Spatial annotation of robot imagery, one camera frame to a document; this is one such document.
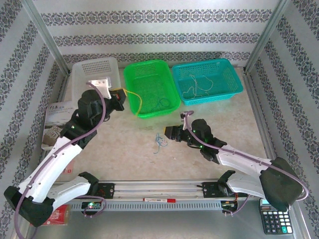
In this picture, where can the pile of rubber bands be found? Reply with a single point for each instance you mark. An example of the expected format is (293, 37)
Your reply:
(157, 143)

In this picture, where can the green plastic basket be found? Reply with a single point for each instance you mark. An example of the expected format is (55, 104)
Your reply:
(149, 82)

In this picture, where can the white plastic basket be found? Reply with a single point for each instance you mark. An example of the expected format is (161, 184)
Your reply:
(82, 69)

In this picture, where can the teal plastic basket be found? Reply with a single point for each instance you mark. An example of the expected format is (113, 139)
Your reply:
(207, 79)

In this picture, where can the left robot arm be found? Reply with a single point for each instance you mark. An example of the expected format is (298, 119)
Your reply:
(57, 159)

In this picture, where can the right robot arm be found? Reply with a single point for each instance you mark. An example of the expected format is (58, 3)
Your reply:
(239, 159)

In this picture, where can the book with photo cover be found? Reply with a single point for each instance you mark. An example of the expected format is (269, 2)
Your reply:
(53, 119)

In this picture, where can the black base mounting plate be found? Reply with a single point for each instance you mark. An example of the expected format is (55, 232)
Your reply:
(107, 190)
(210, 189)

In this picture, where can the red white marker pen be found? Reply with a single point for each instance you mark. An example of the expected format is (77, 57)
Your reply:
(159, 200)

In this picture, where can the circuit board with green light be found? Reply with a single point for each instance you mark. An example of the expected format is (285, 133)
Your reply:
(91, 205)

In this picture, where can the red packet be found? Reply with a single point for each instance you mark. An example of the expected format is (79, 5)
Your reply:
(61, 215)

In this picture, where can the black calculator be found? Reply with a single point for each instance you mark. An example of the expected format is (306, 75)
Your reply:
(275, 221)

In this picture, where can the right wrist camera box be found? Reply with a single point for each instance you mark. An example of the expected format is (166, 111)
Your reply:
(182, 115)

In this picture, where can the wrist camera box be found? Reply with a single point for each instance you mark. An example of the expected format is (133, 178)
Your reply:
(99, 83)
(182, 115)

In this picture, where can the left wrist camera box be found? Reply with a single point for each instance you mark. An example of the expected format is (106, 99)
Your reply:
(99, 83)

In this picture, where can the aluminium side rail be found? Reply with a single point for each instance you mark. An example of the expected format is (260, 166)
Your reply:
(256, 107)
(65, 84)

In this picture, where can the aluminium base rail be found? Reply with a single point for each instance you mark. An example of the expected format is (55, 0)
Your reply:
(159, 186)

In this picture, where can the aluminium frame post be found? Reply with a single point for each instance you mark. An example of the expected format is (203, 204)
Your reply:
(269, 32)
(42, 30)

